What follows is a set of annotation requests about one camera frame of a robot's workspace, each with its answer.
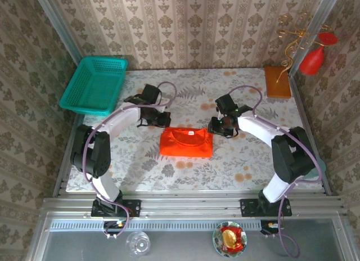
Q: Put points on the floral tablecloth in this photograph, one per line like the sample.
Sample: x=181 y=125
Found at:
x=197 y=173

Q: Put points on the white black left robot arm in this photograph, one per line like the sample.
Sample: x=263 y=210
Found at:
x=123 y=117

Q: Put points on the orange t-shirt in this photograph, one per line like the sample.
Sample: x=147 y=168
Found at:
x=185 y=147

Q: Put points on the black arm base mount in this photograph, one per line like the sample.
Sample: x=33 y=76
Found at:
x=132 y=208
x=249 y=207

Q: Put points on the brown wooden stand base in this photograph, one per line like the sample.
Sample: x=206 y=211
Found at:
x=278 y=82

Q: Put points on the aluminium frame post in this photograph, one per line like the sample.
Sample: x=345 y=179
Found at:
x=315 y=36
x=59 y=27

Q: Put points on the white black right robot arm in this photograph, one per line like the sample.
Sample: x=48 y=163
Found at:
x=261 y=128

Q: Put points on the teal plastic basket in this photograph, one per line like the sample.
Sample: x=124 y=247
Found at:
x=92 y=86

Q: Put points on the floral patterned plate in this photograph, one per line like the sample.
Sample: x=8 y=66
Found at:
x=218 y=241

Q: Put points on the translucent teal cup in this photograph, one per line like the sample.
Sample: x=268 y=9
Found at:
x=310 y=178

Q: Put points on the red plastic wine glass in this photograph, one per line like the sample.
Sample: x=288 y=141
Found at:
x=310 y=62

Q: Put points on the red gold wrapped snack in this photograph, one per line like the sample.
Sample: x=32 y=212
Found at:
x=232 y=238

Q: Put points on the clear glass cup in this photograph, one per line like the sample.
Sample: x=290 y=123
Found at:
x=137 y=244

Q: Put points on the aluminium rail frame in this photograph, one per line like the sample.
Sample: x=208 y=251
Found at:
x=191 y=204

